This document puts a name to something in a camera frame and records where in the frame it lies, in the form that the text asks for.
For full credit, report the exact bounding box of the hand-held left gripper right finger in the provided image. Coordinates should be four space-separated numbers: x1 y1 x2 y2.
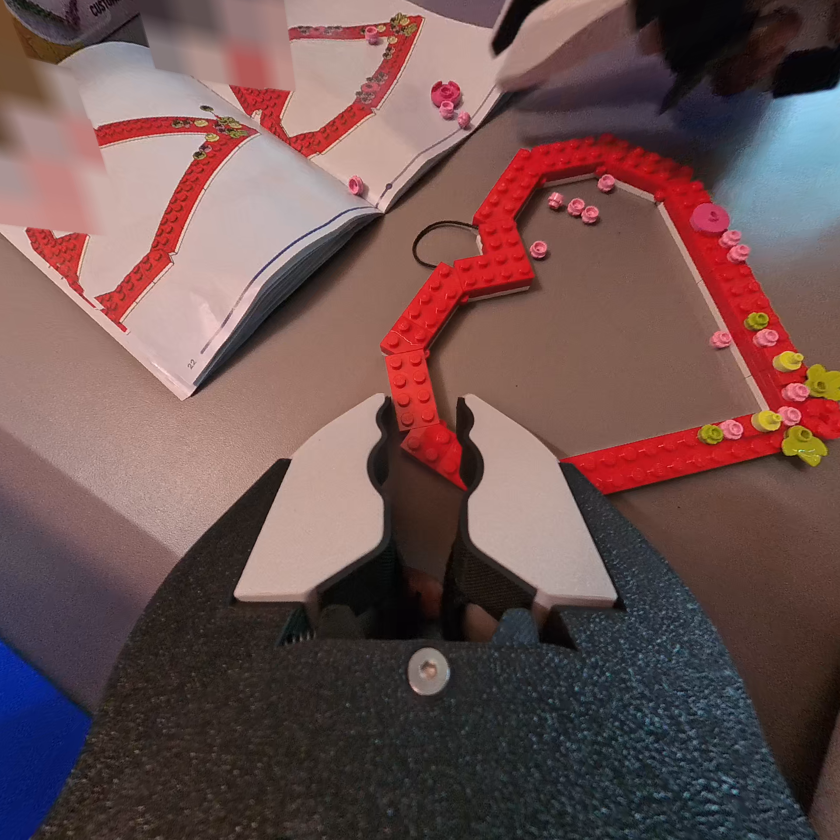
456 394 619 611

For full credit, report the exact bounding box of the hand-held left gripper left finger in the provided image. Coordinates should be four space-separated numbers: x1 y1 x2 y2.
233 393 396 605

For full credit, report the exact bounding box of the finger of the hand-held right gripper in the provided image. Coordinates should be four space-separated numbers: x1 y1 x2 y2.
492 0 642 91
491 0 559 56

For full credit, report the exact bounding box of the red brick heart frame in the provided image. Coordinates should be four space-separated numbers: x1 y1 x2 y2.
381 133 840 494

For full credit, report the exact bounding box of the grey desk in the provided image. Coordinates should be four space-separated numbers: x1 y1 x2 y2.
0 0 840 840

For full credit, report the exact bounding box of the person's right hand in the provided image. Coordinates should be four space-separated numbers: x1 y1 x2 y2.
712 7 811 96

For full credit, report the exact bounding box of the instruction booklet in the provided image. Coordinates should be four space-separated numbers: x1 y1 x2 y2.
0 0 519 401

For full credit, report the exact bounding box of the blue plastic bin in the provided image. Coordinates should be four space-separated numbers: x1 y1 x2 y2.
0 640 93 840

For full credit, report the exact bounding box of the white product box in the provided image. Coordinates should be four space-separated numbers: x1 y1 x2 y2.
20 0 139 43

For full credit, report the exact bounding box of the yellow carton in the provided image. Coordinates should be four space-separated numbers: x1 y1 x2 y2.
0 7 73 63

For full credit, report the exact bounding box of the black cord loop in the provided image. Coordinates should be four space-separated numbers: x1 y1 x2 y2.
413 221 483 269

